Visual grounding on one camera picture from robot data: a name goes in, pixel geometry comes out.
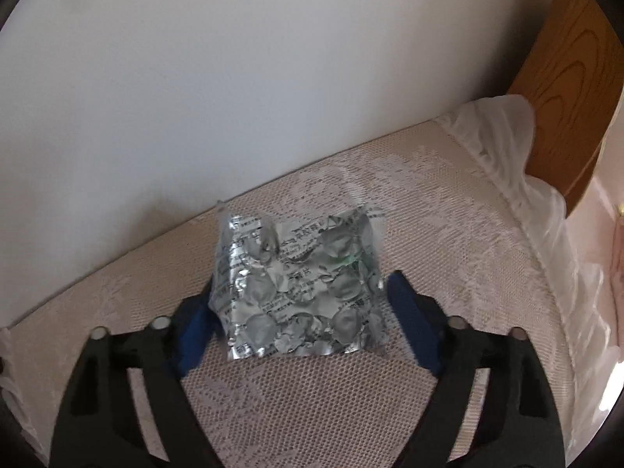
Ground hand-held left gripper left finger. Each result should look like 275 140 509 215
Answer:
49 287 218 468

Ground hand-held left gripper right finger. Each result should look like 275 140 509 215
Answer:
387 270 566 468

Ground silver blister pack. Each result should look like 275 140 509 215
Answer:
208 200 389 362

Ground white lace tablecloth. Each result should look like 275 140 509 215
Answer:
0 117 573 468

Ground white plastic bag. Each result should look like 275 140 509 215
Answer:
446 94 616 352

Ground wooden headboard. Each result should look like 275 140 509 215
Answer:
506 0 624 218

